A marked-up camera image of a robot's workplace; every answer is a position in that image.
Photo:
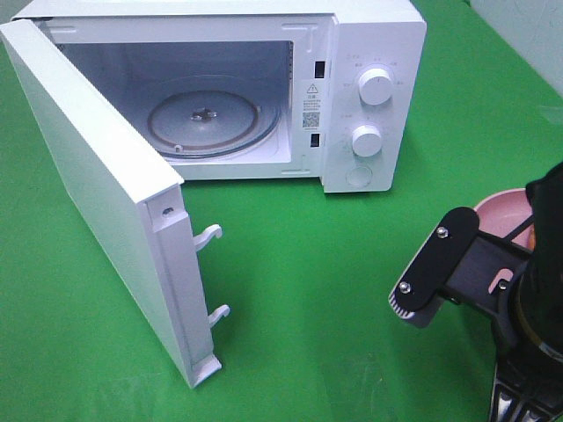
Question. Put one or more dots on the white microwave oven body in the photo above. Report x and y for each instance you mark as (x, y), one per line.
(311, 51)

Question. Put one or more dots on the white microwave door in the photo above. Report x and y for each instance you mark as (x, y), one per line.
(128, 195)

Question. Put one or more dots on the glass microwave turntable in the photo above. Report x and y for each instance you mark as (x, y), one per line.
(200, 117)

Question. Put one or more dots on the upper white microwave knob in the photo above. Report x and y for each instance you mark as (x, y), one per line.
(375, 86)

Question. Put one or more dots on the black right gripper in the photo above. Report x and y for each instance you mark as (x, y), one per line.
(527, 382)

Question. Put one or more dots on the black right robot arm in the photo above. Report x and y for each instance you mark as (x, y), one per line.
(542, 300)

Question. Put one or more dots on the lower white microwave knob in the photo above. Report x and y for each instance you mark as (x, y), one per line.
(366, 141)

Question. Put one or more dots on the white microwave knob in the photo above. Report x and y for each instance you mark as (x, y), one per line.
(366, 141)
(375, 86)

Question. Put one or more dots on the pink round plate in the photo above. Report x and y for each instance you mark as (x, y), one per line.
(502, 212)

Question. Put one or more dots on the round door release button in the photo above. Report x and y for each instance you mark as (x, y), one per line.
(360, 176)

